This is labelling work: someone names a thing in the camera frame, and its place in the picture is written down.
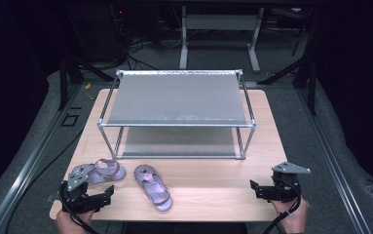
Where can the black tape square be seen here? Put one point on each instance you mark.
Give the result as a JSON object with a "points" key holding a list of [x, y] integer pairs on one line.
{"points": [[62, 121]]}

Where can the purple child sandal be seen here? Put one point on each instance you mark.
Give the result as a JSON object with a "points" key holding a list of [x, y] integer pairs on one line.
{"points": [[107, 172], [153, 188]]}

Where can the grey metal desk frame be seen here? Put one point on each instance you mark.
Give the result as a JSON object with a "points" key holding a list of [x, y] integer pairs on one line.
{"points": [[221, 22]]}

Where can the person's right hand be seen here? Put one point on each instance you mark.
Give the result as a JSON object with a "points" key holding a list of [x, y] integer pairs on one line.
{"points": [[296, 217]]}

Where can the grey metal shoe rack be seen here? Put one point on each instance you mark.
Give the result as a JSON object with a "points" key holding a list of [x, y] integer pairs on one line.
{"points": [[177, 97]]}

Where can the grey tape piece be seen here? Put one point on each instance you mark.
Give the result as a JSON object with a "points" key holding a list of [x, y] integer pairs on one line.
{"points": [[51, 198]]}

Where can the black metal stand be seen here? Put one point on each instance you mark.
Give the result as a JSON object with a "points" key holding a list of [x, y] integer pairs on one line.
{"points": [[310, 74], [64, 78]]}

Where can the person's dark clothing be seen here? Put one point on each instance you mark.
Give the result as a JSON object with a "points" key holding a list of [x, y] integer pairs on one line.
{"points": [[184, 229]]}

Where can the grey floor rail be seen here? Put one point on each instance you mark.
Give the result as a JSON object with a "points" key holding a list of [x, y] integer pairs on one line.
{"points": [[333, 156], [28, 169]]}

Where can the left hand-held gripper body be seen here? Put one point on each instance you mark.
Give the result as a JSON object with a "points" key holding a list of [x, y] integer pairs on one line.
{"points": [[75, 198]]}

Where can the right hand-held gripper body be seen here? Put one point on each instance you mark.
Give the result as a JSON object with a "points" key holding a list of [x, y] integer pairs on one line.
{"points": [[286, 190]]}

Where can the person's left hand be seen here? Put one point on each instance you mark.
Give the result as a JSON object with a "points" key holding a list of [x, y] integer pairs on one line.
{"points": [[67, 224]]}

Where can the yellow plug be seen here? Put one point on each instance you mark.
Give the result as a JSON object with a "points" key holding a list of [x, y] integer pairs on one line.
{"points": [[88, 86]]}

